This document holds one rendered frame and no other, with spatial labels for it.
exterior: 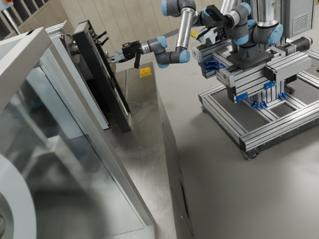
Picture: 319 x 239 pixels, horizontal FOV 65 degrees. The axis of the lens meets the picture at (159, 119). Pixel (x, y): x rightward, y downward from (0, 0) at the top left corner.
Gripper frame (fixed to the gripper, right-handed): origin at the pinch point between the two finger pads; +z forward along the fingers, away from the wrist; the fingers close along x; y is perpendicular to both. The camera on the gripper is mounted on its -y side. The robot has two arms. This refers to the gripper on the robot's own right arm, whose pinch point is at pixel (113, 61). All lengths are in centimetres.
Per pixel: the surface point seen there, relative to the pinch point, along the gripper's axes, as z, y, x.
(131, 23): 13, -70, -292
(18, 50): -14, 54, 112
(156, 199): -16, -17, 94
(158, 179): -17, -17, 85
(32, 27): 40, 31, -12
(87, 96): 9.5, 4.7, 41.7
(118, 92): -4.0, -2.3, 35.4
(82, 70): 11.4, 10.8, 24.6
